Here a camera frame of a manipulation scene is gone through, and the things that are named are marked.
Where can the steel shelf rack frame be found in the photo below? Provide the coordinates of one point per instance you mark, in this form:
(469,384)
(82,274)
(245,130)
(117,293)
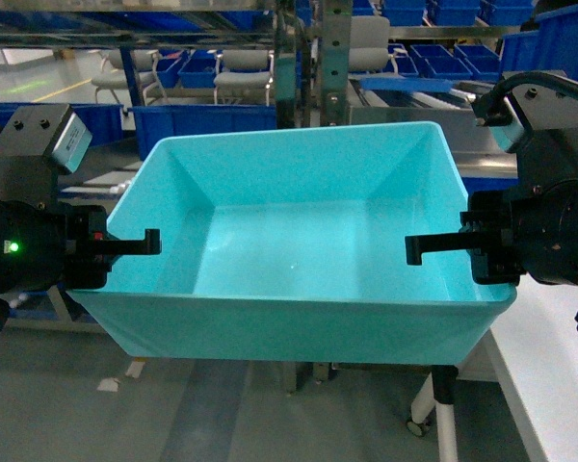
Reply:
(128,25)

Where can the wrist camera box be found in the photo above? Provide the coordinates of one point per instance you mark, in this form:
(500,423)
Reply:
(539,126)
(37,145)

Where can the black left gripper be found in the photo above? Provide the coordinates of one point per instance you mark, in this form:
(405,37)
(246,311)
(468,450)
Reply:
(39,250)

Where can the grey office chair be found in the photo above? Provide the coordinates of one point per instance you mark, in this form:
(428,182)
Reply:
(244,70)

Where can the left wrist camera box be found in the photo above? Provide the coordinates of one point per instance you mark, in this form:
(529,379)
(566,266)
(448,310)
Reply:
(37,145)

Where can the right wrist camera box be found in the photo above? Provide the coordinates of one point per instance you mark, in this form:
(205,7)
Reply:
(539,126)

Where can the teal plastic bin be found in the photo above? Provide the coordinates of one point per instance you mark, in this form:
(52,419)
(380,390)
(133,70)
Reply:
(289,245)

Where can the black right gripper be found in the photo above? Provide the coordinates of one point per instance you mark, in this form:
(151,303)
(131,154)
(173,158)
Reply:
(536,234)

